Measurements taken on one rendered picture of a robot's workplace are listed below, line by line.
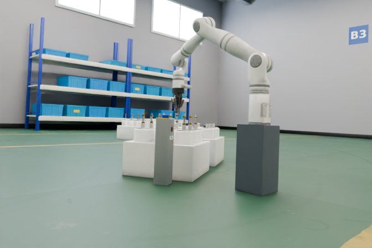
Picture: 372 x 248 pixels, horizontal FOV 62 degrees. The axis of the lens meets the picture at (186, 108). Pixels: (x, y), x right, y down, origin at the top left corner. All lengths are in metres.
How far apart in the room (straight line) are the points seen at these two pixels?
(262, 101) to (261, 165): 0.28
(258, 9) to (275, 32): 0.94
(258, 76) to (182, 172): 0.60
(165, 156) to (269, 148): 0.47
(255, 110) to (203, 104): 7.90
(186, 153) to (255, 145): 0.37
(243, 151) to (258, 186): 0.16
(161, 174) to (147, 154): 0.20
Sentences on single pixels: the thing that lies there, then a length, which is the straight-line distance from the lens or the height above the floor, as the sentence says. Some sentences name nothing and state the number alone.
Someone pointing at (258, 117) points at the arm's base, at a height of 0.33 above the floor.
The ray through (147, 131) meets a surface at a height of 0.24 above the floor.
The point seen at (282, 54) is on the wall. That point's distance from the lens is 8.74.
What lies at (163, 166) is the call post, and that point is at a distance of 1.48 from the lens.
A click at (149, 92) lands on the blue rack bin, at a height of 0.86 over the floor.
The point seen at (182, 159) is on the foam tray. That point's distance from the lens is 1.58.
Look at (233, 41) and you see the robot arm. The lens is 1.55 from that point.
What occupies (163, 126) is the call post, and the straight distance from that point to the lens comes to 1.46.
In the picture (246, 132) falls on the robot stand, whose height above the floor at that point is 0.26.
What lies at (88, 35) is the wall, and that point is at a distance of 7.21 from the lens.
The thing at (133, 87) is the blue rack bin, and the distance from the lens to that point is 6.80.
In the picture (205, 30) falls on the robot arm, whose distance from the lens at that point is 1.66.
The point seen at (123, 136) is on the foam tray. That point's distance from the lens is 4.15.
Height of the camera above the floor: 0.32
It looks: 2 degrees up
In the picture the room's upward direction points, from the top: 2 degrees clockwise
